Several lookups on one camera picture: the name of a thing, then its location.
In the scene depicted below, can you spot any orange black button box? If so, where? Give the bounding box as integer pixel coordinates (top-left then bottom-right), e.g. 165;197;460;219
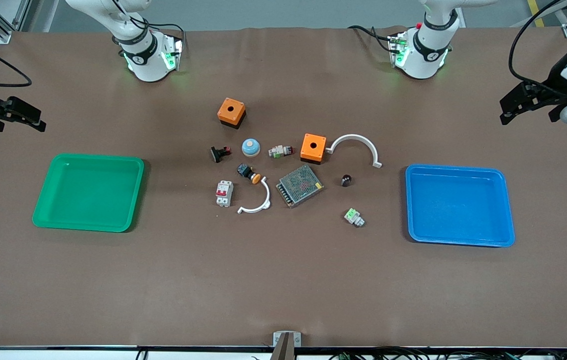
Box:
300;133;328;165
217;97;247;130

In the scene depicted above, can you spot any brown table mat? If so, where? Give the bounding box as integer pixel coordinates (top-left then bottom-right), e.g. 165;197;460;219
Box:
0;26;567;349

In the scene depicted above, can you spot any green plastic tray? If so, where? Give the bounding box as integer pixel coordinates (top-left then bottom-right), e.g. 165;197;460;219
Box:
32;153;145;233

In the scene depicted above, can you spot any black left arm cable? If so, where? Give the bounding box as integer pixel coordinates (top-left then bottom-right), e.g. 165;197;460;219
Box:
508;0;567;84

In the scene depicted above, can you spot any blue dome button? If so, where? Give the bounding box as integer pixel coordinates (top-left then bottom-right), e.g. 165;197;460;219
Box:
241;138;262;158

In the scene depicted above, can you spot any black cable bundle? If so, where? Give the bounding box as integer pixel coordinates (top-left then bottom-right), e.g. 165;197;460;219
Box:
328;344;567;360

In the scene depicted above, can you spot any black arm base cable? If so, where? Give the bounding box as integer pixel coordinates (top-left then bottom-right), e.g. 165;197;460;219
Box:
128;20;187;51
347;25;394;51

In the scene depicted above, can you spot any metal mesh power supply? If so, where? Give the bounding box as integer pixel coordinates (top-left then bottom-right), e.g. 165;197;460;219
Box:
276;165;325;209

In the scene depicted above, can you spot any green white switch module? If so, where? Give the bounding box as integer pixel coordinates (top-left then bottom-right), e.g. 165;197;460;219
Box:
344;208;366;229

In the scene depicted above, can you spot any black orange emergency stop button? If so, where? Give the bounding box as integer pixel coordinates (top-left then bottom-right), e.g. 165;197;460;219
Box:
236;163;262;185

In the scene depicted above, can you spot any large white curved clamp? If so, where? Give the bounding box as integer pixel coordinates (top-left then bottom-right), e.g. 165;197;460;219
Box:
325;133;383;169

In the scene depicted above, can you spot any small white curved clamp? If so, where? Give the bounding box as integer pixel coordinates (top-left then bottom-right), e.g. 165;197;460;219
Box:
236;177;272;215

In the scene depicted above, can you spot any blue plastic tray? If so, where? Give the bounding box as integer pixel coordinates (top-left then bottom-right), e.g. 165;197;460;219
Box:
405;163;516;248

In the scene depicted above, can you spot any white red circuit breaker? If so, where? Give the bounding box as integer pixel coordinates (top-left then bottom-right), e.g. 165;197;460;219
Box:
215;180;235;208

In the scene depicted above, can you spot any grey metal mount bracket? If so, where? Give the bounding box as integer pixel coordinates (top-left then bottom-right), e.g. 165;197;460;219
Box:
270;331;302;360

